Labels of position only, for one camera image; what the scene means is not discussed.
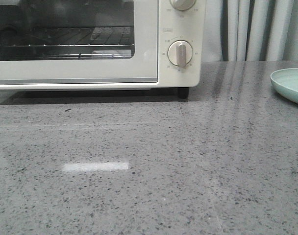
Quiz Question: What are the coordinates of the lower timer knob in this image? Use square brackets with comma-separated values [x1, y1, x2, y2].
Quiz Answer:
[167, 40, 193, 68]

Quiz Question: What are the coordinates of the grey white curtain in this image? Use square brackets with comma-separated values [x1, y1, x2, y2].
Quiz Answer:
[202, 0, 298, 62]

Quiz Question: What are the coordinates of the light green plate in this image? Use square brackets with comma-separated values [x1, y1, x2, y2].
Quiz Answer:
[270, 68, 298, 104]

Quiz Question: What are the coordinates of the upper temperature knob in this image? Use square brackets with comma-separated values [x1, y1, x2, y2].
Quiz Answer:
[170, 0, 196, 11]

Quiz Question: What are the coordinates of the cream white toaster oven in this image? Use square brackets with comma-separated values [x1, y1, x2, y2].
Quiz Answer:
[0, 0, 206, 91]

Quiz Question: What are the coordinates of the black oven foot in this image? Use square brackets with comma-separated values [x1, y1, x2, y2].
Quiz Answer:
[177, 87, 189, 99]

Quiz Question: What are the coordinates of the metal wire oven rack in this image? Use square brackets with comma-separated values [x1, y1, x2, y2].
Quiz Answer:
[0, 26, 135, 61]

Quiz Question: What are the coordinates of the glass oven door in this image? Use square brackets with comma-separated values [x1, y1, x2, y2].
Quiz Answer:
[0, 0, 158, 86]

